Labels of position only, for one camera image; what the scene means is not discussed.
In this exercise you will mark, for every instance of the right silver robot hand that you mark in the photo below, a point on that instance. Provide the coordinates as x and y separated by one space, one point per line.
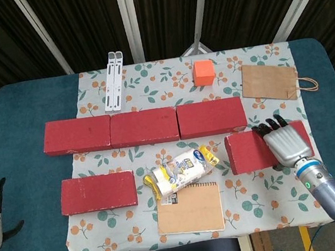
288 144

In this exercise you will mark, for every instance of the red foam brick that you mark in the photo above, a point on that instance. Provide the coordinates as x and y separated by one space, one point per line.
245 154
76 135
142 127
98 192

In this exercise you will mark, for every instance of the brown paper bag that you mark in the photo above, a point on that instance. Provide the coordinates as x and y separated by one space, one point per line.
269 82

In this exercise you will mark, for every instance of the teal table cover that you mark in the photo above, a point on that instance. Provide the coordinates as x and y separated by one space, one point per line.
20 123

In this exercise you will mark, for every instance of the plastic pack of white rolls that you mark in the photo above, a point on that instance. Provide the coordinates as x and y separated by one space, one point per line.
181 172

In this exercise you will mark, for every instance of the orange foam cube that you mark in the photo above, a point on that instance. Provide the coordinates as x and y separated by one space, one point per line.
203 73

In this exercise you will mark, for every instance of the kraft spiral notebook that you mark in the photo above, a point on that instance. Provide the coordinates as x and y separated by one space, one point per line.
190 211

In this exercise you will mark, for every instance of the grey tripod stand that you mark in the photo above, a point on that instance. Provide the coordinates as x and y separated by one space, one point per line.
196 46

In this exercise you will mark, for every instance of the floral tablecloth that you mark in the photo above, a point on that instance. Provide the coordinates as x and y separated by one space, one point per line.
177 66

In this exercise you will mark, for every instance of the white folding stand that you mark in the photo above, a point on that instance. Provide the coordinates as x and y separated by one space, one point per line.
113 86

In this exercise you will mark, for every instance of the dark pleated curtain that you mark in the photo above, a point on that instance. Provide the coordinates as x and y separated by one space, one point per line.
90 23

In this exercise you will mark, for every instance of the white double frame post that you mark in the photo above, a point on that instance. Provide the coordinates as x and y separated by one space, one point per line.
130 26

